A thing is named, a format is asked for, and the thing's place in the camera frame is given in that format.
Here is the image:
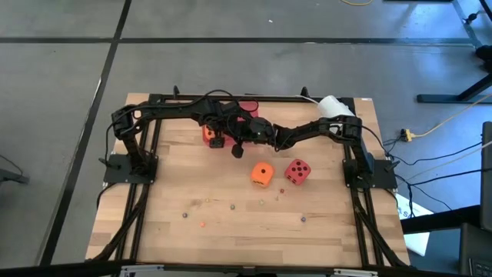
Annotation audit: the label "white projector cable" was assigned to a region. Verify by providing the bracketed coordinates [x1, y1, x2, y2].
[294, 94, 321, 105]

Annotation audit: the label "black floor cable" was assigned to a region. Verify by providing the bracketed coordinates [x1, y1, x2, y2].
[382, 141, 484, 162]
[394, 167, 492, 216]

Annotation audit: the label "white cylindrical camera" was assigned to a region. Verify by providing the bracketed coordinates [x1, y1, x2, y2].
[317, 95, 355, 121]

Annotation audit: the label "black box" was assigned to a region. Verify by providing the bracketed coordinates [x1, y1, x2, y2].
[459, 222, 492, 277]

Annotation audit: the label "black desk edge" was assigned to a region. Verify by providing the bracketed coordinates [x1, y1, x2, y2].
[399, 205, 481, 235]

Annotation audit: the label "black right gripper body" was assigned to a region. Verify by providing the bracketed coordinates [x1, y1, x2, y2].
[240, 117, 277, 146]

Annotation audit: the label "silver bracket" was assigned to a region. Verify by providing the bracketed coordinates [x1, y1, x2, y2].
[119, 264, 165, 277]
[333, 268, 380, 277]

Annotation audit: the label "black desk leg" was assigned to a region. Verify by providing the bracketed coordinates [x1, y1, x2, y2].
[417, 0, 492, 105]

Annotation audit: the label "red foam dice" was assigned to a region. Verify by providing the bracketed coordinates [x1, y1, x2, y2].
[284, 158, 312, 185]

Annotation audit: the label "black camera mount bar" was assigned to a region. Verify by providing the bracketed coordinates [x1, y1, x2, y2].
[0, 260, 492, 277]

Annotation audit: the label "yellow floor cable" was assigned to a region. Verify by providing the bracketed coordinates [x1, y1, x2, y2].
[413, 94, 492, 139]

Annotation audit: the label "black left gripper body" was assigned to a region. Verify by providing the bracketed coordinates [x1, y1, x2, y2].
[200, 100, 251, 135]

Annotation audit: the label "red translucent plastic bin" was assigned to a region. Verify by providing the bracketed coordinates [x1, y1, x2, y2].
[202, 101, 259, 149]

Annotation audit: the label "black aluminium table frame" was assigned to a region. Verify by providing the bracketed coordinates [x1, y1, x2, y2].
[86, 85, 411, 270]

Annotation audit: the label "white paper sheet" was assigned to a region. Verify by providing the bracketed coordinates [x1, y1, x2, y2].
[394, 192, 431, 257]

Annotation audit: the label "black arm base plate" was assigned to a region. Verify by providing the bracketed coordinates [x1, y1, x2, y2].
[102, 153, 159, 185]
[343, 158, 398, 189]

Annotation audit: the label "grey floor stand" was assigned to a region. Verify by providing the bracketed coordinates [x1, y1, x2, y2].
[0, 153, 31, 185]

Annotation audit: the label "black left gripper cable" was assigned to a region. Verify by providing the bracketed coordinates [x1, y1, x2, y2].
[191, 88, 236, 109]

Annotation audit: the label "black upright panel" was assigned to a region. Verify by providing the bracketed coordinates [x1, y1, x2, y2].
[480, 121, 492, 232]

